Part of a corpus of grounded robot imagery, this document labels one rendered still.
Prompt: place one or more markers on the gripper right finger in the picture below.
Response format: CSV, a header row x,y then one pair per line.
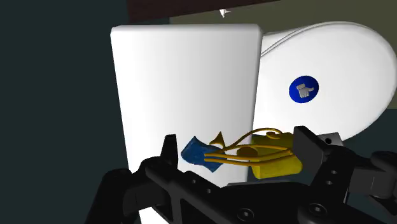
x,y
335,167

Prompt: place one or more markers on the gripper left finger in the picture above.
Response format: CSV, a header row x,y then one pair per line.
x,y
155,186

